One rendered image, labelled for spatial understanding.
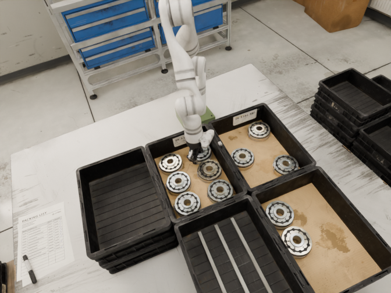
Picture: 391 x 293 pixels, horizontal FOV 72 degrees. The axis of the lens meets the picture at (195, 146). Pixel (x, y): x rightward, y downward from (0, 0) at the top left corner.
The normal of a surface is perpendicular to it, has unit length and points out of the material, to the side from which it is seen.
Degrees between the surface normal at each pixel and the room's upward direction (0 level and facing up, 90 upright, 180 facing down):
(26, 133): 0
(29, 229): 0
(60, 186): 0
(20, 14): 90
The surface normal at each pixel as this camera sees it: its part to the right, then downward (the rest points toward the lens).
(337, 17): 0.22, 0.75
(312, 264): -0.09, -0.62
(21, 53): 0.44, 0.68
